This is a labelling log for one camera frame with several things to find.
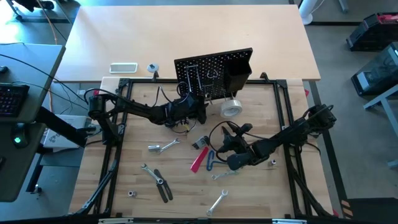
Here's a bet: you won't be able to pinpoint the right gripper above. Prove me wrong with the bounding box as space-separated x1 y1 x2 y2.
218 126 261 171

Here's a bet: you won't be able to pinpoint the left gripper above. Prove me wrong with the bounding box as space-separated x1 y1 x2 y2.
167 93 210 126

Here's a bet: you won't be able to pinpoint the blue T-handle hex key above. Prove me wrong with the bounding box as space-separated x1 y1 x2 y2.
206 149 229 172

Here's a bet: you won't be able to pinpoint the grey hex key set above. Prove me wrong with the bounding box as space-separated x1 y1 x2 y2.
192 135 211 151

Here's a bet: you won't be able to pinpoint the white tape roll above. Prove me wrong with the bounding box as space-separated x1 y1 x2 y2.
220 98 244 119

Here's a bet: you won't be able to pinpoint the chrome combination wrench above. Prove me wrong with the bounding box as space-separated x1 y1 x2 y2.
141 163 165 185
157 138 181 154
211 169 241 181
206 189 229 217

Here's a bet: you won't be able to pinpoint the red utility knife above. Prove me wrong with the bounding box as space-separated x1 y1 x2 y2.
190 146 210 174

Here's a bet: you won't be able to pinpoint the black pliers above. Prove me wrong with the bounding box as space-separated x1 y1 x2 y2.
153 168 174 204

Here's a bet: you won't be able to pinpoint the clear black safety glasses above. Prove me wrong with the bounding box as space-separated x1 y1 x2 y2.
170 119 198 134

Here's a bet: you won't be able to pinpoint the black pegboard bin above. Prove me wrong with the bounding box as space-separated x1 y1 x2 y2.
223 57 253 93

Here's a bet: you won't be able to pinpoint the black metal pegboard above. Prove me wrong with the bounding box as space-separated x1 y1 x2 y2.
173 47 254 101

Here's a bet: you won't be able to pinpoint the large light wooden desk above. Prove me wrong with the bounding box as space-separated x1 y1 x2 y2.
55 4 322 83

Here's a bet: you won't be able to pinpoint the white rectangular tray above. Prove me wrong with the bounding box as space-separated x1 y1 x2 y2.
109 62 139 75

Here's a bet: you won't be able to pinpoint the black desk support beam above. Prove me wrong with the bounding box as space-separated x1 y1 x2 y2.
35 105 88 148

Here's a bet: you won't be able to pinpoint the white cylindrical stand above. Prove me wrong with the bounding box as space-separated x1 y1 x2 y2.
297 0 322 26

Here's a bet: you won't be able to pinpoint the white cardboard box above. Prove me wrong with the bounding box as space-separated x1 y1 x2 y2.
42 114 94 149

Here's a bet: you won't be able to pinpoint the grey metal table leg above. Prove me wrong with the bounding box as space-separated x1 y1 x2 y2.
363 83 398 169

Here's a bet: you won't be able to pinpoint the grey desk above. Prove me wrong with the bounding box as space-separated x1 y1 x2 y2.
0 42 67 203

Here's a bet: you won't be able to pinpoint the black computer mouse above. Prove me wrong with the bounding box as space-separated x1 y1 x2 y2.
11 122 29 149

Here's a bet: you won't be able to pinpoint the black crate with red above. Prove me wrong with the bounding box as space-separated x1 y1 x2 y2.
346 11 398 52

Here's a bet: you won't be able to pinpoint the black keyboard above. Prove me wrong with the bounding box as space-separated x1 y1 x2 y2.
0 82 31 119

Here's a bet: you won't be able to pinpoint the black office chair base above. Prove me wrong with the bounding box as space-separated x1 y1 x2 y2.
6 0 56 22

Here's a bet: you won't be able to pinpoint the long double wire hook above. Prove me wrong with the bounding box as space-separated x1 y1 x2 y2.
184 63 200 95

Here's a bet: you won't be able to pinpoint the dark glass enclosure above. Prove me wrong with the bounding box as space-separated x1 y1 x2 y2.
350 41 398 97

